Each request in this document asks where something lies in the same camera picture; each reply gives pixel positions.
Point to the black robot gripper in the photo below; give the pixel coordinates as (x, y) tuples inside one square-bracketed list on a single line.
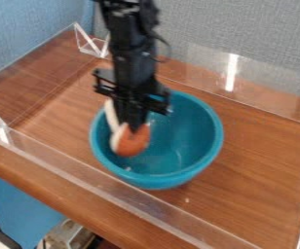
[(132, 86)]

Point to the brown and white toy mushroom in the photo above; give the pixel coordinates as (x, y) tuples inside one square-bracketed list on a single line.
[(128, 143)]

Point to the blue plastic bowl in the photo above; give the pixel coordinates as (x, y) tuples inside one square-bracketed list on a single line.
[(187, 141)]

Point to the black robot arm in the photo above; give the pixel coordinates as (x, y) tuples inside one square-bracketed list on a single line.
[(131, 20)]

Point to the clear acrylic table barrier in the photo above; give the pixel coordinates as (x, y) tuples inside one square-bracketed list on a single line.
[(240, 205)]

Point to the white power strip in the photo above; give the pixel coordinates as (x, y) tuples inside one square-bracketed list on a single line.
[(68, 235)]

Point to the clear acrylic corner bracket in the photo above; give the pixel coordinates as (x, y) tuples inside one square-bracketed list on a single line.
[(92, 45)]

